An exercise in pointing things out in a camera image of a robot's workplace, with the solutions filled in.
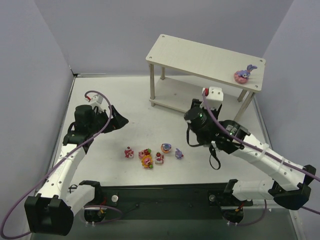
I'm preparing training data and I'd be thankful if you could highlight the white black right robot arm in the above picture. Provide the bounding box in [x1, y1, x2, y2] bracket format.
[184, 99, 316, 210]

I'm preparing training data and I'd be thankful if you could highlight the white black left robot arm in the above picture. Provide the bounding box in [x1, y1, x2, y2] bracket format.
[24, 103, 129, 236]

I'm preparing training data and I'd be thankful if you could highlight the light wooden two-tier shelf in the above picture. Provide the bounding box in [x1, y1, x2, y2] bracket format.
[145, 34, 266, 121]

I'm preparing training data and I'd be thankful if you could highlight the pink bear strawberry toy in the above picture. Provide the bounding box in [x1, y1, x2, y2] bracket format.
[124, 146, 134, 159]

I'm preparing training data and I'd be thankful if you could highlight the small purple bunny toy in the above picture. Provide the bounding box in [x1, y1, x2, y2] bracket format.
[175, 148, 184, 160]

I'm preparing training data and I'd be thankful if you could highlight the pink strawberry cake toy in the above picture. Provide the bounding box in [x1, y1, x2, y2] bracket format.
[138, 148, 152, 160]

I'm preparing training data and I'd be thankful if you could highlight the pink bear yellow flower toy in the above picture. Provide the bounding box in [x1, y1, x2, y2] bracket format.
[141, 154, 154, 169]

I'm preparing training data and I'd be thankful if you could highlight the white strawberry cake slice toy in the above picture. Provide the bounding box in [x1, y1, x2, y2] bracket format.
[154, 152, 164, 165]

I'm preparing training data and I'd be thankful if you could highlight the purple bunny on pink donut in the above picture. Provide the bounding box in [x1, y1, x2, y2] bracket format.
[233, 64, 258, 84]

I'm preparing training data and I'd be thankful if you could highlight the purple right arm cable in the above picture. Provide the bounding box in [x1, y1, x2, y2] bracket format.
[202, 92, 320, 215]

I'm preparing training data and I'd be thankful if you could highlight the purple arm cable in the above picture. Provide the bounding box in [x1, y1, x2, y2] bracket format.
[0, 90, 112, 238]
[202, 92, 320, 215]

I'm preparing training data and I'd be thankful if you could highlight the black wrist strap loop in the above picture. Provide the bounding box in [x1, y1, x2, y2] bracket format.
[208, 147, 222, 171]

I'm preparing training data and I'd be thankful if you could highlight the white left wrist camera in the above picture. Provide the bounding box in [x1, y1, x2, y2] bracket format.
[84, 94, 103, 112]

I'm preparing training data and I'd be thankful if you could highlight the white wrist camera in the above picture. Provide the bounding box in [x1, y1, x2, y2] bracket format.
[84, 94, 103, 112]
[200, 86, 224, 110]

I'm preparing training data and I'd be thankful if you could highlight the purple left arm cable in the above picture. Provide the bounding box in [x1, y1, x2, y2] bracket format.
[0, 90, 112, 238]

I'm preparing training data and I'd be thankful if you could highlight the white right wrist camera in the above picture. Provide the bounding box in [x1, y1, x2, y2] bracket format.
[200, 86, 224, 110]

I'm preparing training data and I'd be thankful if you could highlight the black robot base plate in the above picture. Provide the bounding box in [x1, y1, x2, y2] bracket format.
[80, 183, 253, 225]

